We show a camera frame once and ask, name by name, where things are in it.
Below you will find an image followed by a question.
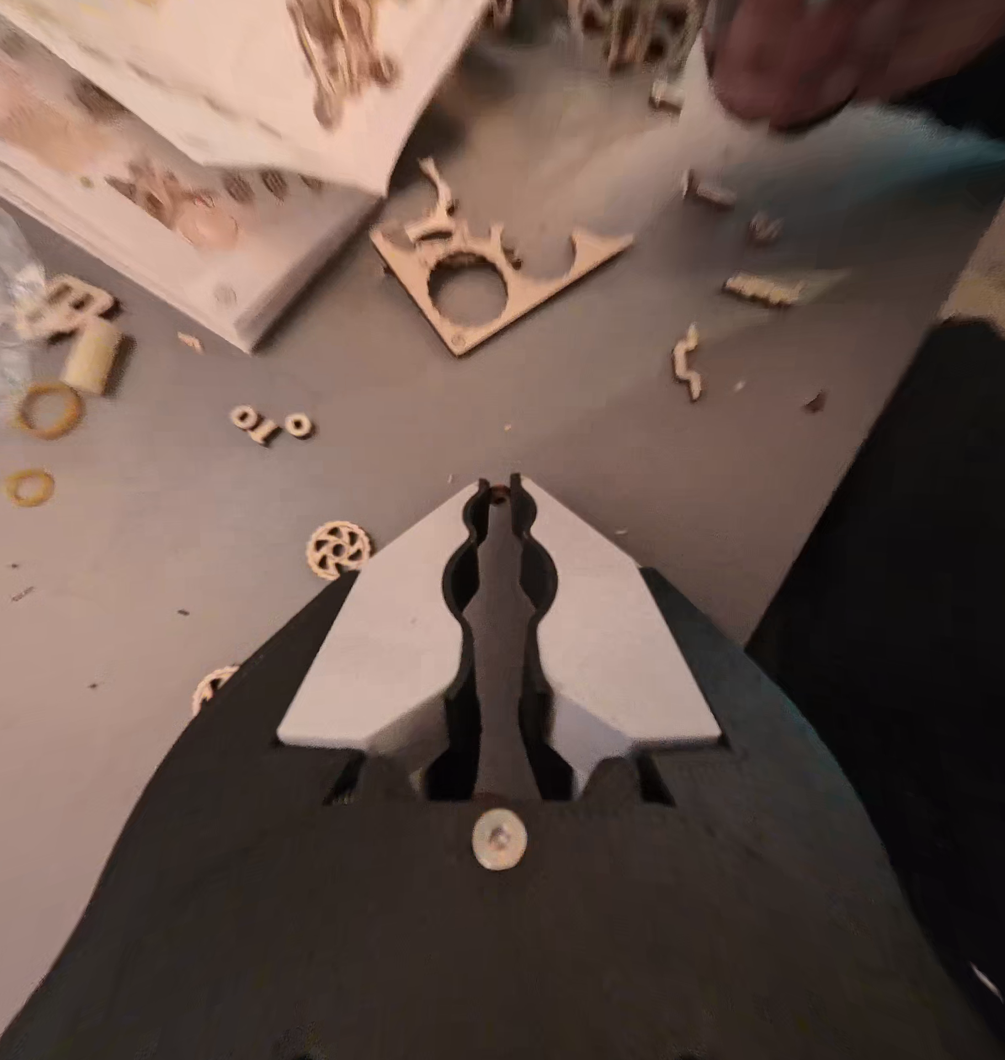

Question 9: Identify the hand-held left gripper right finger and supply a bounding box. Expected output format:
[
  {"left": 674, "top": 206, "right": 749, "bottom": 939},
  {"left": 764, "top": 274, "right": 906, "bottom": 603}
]
[{"left": 509, "top": 474, "right": 722, "bottom": 794}]

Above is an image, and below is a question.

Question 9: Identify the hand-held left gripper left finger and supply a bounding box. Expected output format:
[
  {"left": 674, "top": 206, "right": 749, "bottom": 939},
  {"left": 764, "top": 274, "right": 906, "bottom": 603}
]
[{"left": 277, "top": 479, "right": 491, "bottom": 800}]

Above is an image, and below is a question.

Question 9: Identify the wooden parts sheet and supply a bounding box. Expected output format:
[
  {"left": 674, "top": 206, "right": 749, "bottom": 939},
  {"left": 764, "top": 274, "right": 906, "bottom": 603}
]
[{"left": 371, "top": 157, "right": 636, "bottom": 357}]

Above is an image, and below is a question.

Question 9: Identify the person's right forearm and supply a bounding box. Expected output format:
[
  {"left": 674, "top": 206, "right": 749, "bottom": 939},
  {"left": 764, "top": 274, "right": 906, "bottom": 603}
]
[{"left": 883, "top": 0, "right": 1005, "bottom": 158}]

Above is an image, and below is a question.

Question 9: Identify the wooden model buggy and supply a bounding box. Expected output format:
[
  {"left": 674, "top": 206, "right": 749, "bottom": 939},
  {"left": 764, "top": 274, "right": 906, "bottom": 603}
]
[{"left": 486, "top": 0, "right": 710, "bottom": 67}]

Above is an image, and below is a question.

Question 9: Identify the person's right hand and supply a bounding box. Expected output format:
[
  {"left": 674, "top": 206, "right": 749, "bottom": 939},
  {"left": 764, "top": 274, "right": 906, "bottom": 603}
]
[{"left": 705, "top": 0, "right": 992, "bottom": 134}]

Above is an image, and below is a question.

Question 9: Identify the wooden gear wheel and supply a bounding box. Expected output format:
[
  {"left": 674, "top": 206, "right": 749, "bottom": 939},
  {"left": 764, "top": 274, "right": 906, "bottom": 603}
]
[
  {"left": 306, "top": 520, "right": 373, "bottom": 581},
  {"left": 192, "top": 665, "right": 240, "bottom": 715}
]

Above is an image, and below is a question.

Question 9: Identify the zigzag wooden piece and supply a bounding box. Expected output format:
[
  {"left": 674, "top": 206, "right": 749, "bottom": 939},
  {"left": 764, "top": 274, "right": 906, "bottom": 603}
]
[{"left": 672, "top": 323, "right": 704, "bottom": 402}]

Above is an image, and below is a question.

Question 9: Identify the toothed wooden strip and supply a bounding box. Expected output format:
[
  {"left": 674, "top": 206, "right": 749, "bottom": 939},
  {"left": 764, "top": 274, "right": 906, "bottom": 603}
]
[{"left": 724, "top": 273, "right": 805, "bottom": 308}]

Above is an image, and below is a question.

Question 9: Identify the pale wax stick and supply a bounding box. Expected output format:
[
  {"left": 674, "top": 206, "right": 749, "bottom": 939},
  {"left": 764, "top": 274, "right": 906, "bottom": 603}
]
[{"left": 59, "top": 321, "right": 123, "bottom": 394}]

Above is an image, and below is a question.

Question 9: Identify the slotted oval wooden plate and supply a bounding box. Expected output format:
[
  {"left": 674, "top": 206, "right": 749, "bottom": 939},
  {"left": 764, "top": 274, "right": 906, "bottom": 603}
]
[{"left": 15, "top": 277, "right": 118, "bottom": 341}]

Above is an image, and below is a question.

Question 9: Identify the instruction booklet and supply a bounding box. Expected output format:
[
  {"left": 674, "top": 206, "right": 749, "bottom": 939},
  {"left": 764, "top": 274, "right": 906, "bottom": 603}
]
[{"left": 0, "top": 0, "right": 491, "bottom": 353}]

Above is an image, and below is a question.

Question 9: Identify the large thin tan ring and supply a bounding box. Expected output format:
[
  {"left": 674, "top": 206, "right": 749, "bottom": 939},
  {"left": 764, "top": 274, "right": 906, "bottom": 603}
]
[{"left": 14, "top": 383, "right": 85, "bottom": 440}]

